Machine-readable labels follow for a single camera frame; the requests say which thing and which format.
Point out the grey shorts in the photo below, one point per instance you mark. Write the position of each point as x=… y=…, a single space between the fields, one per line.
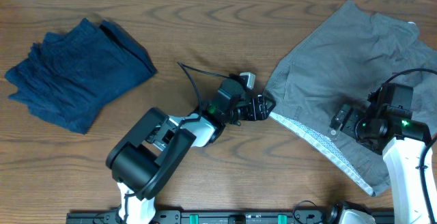
x=347 y=57

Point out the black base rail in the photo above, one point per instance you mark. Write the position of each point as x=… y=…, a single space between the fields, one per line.
x=304 y=212

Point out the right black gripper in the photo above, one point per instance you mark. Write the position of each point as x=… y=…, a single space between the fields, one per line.
x=349 y=126

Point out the folded dark blue garment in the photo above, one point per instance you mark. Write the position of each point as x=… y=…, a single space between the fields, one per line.
x=68 y=78

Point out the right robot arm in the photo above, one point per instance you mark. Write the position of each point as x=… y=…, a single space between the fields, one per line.
x=405 y=146

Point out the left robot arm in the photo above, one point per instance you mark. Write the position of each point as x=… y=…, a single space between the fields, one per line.
x=148 y=155

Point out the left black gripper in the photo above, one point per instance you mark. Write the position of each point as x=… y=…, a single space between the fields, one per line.
x=259 y=109

